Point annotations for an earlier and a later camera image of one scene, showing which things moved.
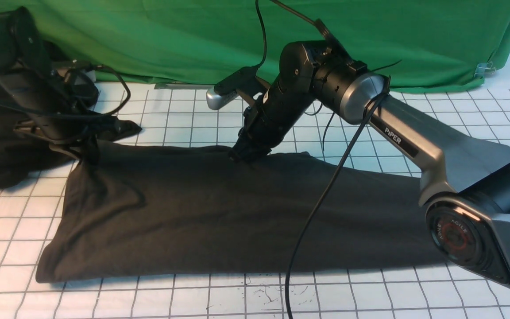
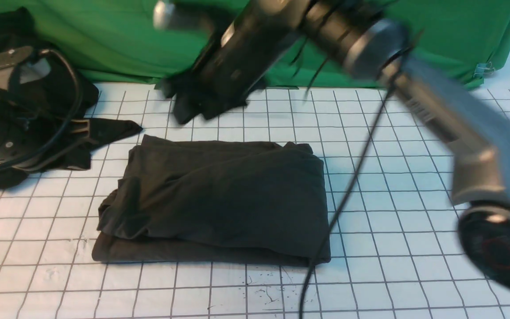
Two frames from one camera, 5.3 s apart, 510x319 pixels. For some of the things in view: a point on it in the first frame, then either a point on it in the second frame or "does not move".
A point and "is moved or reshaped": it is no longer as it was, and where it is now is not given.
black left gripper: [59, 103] → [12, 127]
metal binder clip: [482, 69] does not move
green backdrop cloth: [415, 45] does not move
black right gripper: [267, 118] → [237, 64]
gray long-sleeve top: [141, 209] is moved or reshaped
